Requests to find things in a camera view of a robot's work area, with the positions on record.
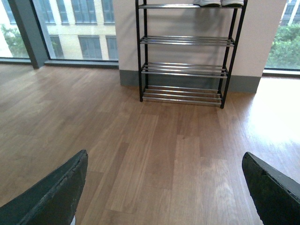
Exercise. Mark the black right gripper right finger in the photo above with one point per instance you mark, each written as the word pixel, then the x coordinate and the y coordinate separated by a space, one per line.
pixel 275 195

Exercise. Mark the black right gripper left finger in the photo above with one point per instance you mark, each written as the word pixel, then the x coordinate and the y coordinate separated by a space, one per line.
pixel 51 201

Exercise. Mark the grey sneaker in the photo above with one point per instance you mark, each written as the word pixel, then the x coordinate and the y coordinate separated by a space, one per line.
pixel 208 3
pixel 232 3

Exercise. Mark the black metal shoe rack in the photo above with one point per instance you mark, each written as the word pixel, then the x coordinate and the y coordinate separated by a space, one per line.
pixel 185 52

